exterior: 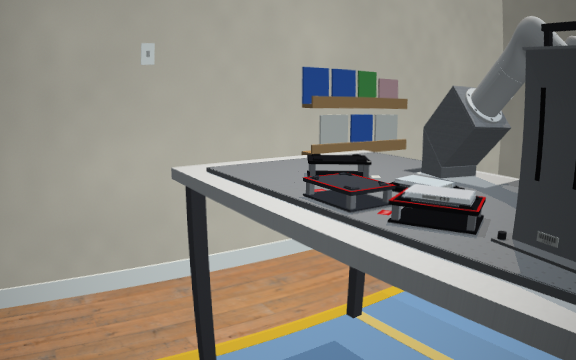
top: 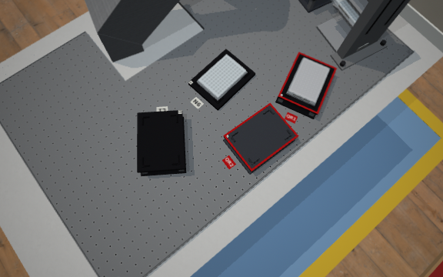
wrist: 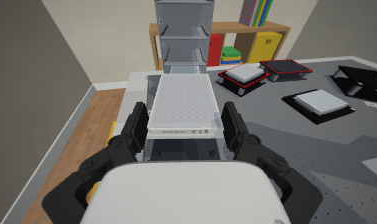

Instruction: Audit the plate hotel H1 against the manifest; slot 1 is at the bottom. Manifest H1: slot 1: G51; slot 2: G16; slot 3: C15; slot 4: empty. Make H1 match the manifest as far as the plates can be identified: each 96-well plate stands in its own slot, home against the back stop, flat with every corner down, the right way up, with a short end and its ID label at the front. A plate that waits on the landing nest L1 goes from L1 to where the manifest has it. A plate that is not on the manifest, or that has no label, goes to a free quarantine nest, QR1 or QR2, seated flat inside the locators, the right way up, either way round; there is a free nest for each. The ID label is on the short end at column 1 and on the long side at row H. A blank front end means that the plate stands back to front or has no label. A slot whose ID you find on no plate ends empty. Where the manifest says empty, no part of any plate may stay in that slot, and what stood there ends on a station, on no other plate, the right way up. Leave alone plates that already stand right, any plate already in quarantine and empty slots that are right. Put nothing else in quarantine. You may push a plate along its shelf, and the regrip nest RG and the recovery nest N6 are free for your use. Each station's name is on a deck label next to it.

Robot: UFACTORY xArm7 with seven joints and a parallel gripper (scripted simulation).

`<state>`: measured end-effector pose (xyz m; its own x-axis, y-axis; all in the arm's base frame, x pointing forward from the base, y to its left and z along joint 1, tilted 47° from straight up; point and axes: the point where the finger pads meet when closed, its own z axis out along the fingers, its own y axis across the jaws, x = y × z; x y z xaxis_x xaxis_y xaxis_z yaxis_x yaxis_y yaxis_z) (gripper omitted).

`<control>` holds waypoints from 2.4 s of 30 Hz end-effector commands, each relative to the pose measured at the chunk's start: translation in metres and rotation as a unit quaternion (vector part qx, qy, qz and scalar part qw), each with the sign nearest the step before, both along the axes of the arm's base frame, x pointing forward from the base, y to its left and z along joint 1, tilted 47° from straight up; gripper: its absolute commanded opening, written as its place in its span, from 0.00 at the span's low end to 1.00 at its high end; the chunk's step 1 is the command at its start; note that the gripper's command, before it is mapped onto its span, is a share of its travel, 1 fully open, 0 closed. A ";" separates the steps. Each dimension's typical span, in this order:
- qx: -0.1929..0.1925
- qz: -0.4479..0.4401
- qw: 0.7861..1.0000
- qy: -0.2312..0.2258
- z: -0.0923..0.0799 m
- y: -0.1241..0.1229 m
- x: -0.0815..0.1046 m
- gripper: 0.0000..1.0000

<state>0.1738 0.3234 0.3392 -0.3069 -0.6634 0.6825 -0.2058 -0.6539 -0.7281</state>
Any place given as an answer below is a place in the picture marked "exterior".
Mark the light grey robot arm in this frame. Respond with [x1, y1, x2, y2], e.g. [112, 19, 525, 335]
[465, 16, 576, 124]

